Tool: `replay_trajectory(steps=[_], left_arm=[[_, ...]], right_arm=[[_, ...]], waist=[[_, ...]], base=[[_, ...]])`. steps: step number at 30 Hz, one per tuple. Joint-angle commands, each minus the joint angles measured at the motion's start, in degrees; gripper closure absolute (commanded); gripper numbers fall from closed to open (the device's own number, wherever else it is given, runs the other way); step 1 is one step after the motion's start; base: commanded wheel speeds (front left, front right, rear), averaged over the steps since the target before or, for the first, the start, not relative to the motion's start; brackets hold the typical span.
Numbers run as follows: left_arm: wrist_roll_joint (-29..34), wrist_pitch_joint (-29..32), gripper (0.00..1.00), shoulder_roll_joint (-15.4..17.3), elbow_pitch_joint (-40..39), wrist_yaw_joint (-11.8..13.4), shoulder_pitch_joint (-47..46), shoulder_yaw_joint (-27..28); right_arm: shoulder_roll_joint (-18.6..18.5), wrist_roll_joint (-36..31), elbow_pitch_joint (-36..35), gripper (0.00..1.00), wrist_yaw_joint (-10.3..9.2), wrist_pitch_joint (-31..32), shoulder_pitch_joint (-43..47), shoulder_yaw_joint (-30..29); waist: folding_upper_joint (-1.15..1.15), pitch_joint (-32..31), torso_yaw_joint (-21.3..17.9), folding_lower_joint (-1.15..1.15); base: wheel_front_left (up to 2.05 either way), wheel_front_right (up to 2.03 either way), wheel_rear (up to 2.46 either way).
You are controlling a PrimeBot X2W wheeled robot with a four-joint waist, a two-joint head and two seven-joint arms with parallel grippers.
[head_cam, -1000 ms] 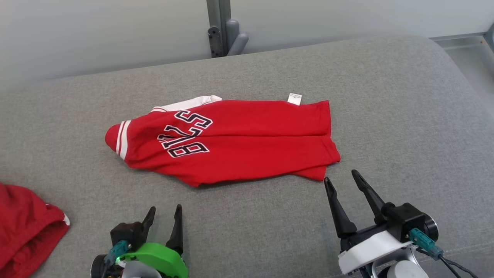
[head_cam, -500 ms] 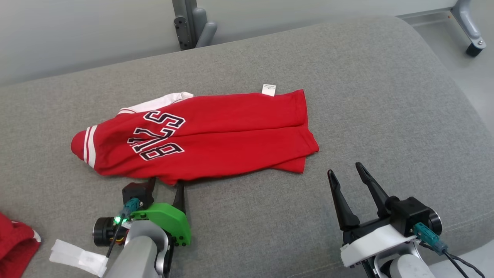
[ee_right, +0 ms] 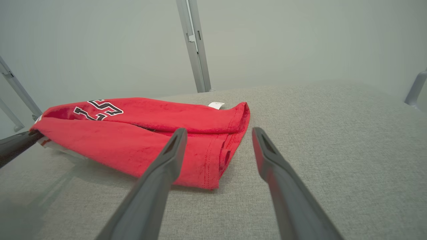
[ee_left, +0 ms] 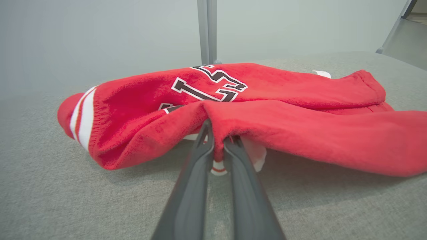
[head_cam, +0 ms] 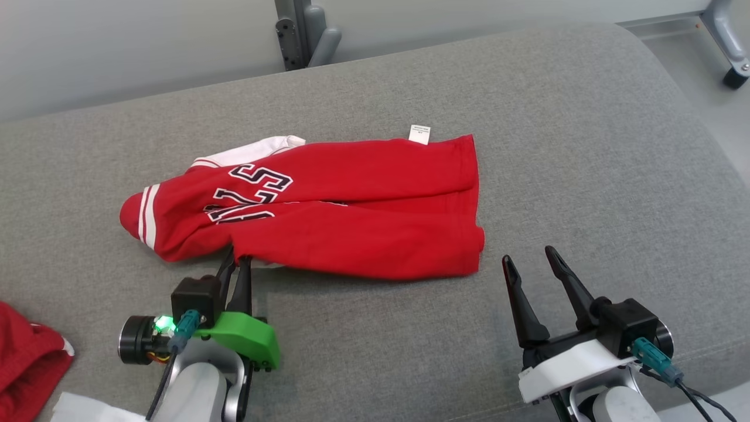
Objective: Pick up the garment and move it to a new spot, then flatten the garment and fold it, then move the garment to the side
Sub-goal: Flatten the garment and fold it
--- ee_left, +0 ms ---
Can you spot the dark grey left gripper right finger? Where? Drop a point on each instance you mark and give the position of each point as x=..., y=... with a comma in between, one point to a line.
x=250, y=200

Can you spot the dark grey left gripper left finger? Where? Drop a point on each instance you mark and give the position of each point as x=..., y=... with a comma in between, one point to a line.
x=190, y=193

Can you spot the red basketball jersey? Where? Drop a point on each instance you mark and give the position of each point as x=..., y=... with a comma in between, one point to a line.
x=300, y=113

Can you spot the slanted grey metal bar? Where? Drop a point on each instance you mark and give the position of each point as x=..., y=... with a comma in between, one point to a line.
x=397, y=26

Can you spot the grey vertical metal post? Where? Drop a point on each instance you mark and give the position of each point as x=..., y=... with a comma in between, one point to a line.
x=206, y=30

